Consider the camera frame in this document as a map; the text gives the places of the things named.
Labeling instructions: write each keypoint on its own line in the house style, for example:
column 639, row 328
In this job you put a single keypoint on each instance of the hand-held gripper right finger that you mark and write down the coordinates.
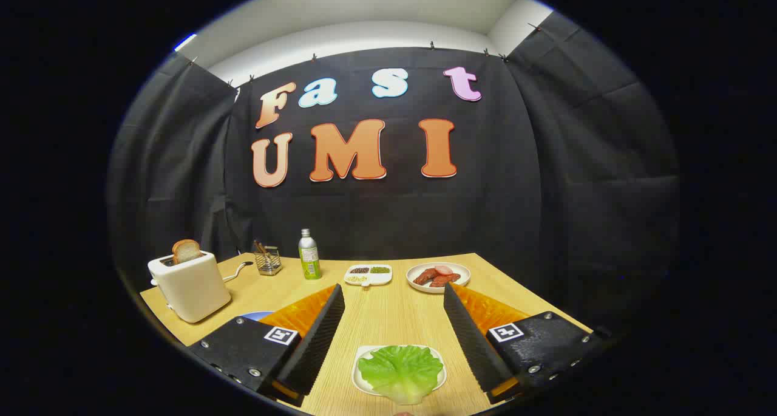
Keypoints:
column 470, row 343

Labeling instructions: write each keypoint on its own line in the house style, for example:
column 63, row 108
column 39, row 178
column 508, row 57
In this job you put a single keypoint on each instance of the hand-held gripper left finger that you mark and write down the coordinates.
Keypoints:
column 315, row 343

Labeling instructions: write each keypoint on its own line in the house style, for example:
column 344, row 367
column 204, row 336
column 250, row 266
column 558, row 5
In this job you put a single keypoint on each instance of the green lettuce leaf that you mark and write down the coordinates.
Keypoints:
column 400, row 370

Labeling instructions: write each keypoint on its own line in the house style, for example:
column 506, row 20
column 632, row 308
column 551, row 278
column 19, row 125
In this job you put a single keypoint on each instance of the toast bread slice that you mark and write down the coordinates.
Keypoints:
column 186, row 251

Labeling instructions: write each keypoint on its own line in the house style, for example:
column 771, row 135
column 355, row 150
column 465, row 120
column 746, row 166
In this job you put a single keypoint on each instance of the white rectangular plate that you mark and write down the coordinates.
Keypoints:
column 362, row 382

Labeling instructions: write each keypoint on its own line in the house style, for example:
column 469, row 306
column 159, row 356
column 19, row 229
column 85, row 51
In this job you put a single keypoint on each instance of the blue plate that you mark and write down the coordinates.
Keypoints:
column 258, row 314

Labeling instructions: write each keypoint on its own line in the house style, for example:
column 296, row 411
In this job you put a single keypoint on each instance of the brown sausage piece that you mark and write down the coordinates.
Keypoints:
column 447, row 280
column 424, row 276

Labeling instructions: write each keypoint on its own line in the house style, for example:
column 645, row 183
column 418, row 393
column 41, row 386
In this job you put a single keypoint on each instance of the round white plate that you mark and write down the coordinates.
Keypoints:
column 461, row 275

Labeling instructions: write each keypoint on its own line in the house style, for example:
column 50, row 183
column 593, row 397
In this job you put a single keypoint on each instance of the pile of yellow beans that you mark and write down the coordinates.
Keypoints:
column 357, row 279

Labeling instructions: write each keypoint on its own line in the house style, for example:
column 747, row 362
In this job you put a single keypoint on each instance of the pink ham slice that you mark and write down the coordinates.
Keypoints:
column 444, row 270

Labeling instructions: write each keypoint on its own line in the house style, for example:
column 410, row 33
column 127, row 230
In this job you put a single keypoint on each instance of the green label metal bottle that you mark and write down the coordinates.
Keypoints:
column 309, row 258

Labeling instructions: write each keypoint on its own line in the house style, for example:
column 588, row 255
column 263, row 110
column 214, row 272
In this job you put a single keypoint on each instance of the white divided dish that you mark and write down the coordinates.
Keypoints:
column 379, row 278

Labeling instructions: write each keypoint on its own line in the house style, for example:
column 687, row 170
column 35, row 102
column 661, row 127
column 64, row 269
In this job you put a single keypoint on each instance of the brown chopsticks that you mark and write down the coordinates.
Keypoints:
column 261, row 247

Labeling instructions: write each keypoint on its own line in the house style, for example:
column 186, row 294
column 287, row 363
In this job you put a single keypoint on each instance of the white toaster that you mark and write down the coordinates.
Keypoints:
column 194, row 288

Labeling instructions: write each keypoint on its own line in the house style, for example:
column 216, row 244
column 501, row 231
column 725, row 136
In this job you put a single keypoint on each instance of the black backdrop cloth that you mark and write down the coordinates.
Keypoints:
column 394, row 221

